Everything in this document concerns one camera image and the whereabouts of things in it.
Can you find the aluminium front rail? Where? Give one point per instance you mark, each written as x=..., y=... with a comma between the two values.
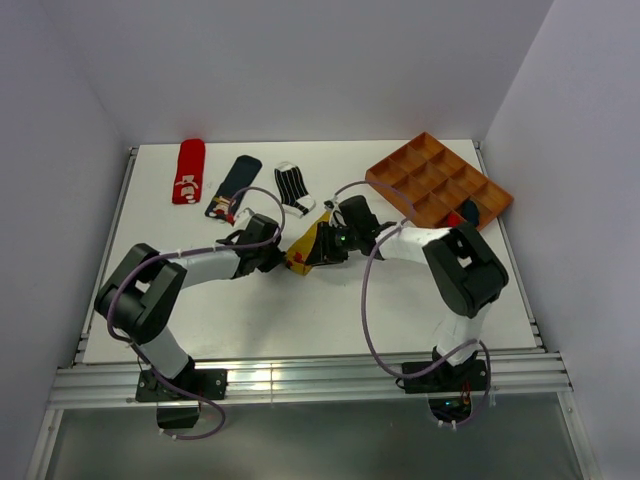
x=355, y=378

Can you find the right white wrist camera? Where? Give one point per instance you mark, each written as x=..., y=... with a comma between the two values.
x=331, y=206

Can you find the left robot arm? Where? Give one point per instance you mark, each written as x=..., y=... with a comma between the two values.
x=139, y=296

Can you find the plain navy ankle sock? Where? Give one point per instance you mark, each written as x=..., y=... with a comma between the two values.
x=470, y=212

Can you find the navy sock with bear pattern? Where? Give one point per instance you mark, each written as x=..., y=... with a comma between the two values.
x=230, y=193

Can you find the yellow sock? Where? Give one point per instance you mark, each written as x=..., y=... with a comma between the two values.
x=297, y=254

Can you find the black white striped sock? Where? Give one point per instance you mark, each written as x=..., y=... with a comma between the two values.
x=294, y=195

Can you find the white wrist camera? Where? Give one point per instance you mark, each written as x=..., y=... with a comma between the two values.
x=241, y=217
x=331, y=206

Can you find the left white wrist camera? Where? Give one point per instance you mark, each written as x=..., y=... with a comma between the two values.
x=241, y=217

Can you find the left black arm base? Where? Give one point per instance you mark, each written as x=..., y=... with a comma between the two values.
x=180, y=408

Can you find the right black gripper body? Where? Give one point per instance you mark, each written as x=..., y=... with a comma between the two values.
x=335, y=241

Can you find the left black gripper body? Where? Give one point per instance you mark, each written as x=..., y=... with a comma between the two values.
x=270, y=256

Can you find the red sock with santa pattern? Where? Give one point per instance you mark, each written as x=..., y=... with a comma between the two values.
x=453, y=219

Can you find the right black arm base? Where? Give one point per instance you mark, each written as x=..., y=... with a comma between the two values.
x=450, y=389

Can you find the red sock with white figure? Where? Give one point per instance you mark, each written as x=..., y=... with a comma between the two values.
x=188, y=181

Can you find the orange compartment tray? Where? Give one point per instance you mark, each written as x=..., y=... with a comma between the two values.
x=427, y=180

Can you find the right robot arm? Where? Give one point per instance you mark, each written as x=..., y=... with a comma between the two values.
x=468, y=275

